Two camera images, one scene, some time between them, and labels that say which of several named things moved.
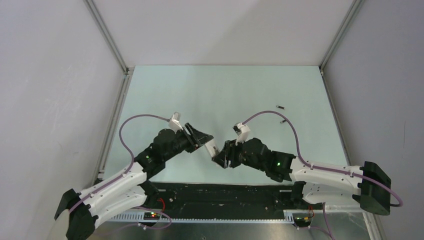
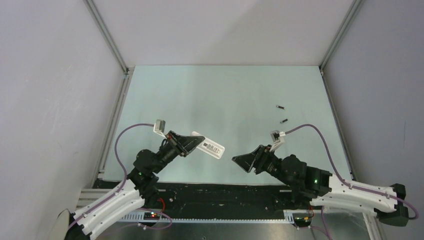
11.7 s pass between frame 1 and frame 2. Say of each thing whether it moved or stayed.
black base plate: stayed
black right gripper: moved
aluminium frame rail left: stayed
